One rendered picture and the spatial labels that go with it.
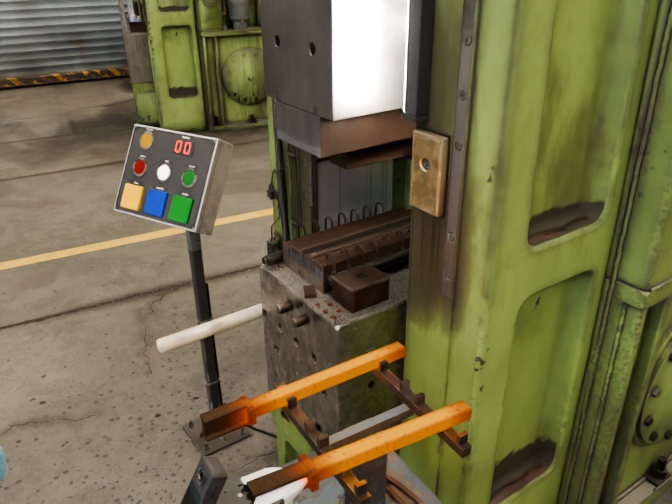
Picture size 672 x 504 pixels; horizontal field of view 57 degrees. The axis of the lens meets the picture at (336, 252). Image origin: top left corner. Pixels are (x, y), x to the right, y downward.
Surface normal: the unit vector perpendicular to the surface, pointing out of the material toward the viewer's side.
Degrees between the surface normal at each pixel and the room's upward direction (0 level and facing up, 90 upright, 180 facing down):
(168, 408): 0
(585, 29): 89
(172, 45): 90
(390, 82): 90
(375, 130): 90
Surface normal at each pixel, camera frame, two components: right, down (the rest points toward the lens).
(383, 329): 0.57, 0.37
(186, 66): 0.35, 0.42
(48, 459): -0.01, -0.89
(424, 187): -0.82, 0.26
